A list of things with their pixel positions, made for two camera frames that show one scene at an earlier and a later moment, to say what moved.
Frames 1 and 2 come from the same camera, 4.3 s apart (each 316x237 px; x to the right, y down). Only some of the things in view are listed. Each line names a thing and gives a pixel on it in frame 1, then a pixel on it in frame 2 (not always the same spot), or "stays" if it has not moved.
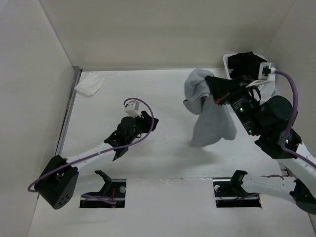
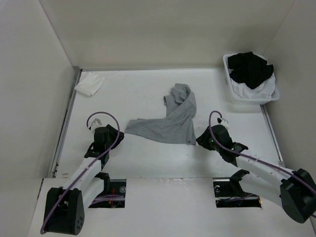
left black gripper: x=147 y=121 to x=112 y=132
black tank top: x=245 y=65 stays
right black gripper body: x=238 y=94 to x=218 y=148
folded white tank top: x=90 y=83 stays
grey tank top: x=215 y=123 to x=177 y=126
